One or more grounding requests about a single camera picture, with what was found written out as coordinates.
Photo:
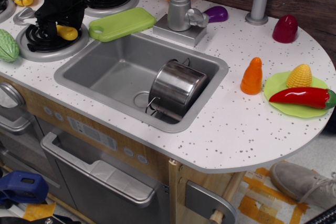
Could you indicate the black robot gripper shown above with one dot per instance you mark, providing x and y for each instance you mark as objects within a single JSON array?
[{"x": 65, "y": 12}]

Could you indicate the yellow handled toy knife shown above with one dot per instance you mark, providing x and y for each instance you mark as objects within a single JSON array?
[{"x": 65, "y": 32}]

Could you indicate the green plastic cutting board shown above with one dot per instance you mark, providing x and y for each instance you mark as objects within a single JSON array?
[{"x": 121, "y": 24}]

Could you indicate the front black stove burner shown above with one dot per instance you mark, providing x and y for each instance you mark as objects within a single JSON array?
[{"x": 39, "y": 47}]

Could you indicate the silver stove knob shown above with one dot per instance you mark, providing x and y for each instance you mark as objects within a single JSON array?
[{"x": 25, "y": 17}]

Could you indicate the green toy bitter gourd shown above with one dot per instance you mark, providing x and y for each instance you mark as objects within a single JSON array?
[{"x": 9, "y": 47}]

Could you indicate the left edge stove burner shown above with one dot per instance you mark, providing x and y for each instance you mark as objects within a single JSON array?
[{"x": 8, "y": 8}]

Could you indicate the grey toy sink basin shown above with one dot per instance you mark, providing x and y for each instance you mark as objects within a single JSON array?
[{"x": 119, "y": 73}]

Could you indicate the silver toy faucet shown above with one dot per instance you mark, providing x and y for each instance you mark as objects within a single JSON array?
[{"x": 182, "y": 23}]

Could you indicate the grey toy oven door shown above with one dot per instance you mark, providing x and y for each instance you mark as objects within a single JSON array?
[{"x": 21, "y": 136}]

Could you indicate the stainless steel pot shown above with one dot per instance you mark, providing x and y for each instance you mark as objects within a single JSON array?
[{"x": 175, "y": 89}]

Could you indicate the purple toy eggplant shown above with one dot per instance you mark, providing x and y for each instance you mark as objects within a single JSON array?
[{"x": 217, "y": 14}]

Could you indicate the blue plastic clamp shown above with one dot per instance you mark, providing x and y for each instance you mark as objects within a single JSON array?
[{"x": 23, "y": 187}]

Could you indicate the grey toy dishwasher door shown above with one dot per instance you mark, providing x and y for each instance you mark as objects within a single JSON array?
[{"x": 103, "y": 188}]

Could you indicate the orange toy carrot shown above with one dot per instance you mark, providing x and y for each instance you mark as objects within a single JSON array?
[{"x": 252, "y": 79}]

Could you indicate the dark red toy vegetable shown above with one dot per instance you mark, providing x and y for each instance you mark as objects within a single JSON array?
[{"x": 286, "y": 29}]

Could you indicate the yellow toy corn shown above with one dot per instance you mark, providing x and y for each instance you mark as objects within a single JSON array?
[{"x": 301, "y": 76}]

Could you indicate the red toy chili pepper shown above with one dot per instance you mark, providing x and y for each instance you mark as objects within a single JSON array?
[{"x": 318, "y": 98}]

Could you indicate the grey suede shoe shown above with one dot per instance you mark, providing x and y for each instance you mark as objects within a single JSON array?
[{"x": 304, "y": 185}]

